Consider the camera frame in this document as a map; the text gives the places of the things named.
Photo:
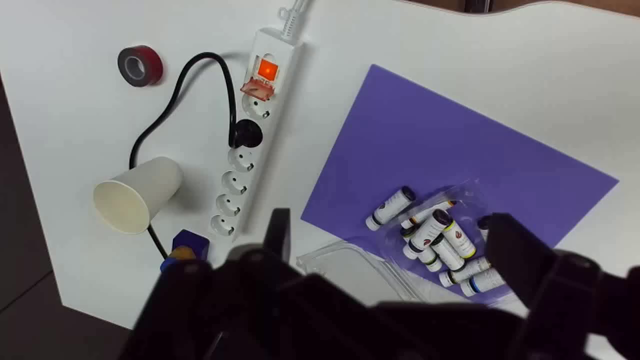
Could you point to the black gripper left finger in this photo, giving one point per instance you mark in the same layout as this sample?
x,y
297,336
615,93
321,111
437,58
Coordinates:
x,y
276,239

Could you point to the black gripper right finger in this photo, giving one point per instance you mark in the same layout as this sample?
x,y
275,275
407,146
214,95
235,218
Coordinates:
x,y
521,256

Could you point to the white tube outermost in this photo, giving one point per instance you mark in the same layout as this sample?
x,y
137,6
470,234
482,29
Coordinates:
x,y
390,208

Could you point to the white tube blue band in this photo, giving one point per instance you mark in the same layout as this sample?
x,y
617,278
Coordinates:
x,y
482,282

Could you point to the white tube yellow label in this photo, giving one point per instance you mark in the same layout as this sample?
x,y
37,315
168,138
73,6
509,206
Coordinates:
x,y
458,241

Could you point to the white tube black cap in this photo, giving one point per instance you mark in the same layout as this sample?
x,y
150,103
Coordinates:
x,y
428,230

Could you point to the blue orange small block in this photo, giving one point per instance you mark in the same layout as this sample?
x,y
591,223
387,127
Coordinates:
x,y
187,247

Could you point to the clear plastic lid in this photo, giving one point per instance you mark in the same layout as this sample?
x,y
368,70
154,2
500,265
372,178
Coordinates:
x,y
360,275

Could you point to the black power plug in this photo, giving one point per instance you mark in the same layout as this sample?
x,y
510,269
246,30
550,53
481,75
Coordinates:
x,y
246,132

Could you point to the white paper cup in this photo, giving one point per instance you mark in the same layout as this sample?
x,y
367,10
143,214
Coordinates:
x,y
132,198

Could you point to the purple paper sheet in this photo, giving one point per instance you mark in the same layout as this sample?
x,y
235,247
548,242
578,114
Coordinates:
x,y
404,134

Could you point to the white power strip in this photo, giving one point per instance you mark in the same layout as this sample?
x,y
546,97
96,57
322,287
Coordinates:
x,y
263,100

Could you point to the red black tape roll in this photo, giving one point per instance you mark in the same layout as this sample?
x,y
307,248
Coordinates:
x,y
140,66

